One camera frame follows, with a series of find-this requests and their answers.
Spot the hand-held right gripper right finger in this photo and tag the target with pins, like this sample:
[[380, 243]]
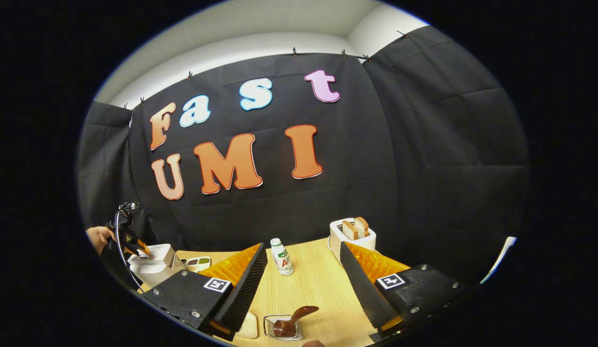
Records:
[[364, 294]]

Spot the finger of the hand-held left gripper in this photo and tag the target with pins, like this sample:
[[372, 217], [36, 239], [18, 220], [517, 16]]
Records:
[[137, 246]]

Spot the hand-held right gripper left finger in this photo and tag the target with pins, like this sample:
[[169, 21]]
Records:
[[245, 294]]

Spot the white rice cooker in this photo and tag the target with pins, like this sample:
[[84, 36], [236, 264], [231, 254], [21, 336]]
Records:
[[156, 267]]

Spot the brown wooden spoon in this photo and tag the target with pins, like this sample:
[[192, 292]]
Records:
[[291, 322]]

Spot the beige rounded block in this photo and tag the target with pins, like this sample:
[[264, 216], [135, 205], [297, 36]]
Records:
[[248, 326]]

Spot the white drink bottle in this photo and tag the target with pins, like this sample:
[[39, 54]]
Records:
[[282, 260]]

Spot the cream toaster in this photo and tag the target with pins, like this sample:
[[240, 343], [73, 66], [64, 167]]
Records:
[[361, 243]]

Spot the white divided grain dish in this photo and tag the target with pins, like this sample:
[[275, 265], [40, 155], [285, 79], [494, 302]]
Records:
[[197, 264]]

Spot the toast bread slice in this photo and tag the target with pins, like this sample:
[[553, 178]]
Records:
[[349, 230], [362, 225]]

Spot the black backdrop cloth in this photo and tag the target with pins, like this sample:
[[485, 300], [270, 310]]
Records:
[[424, 159]]

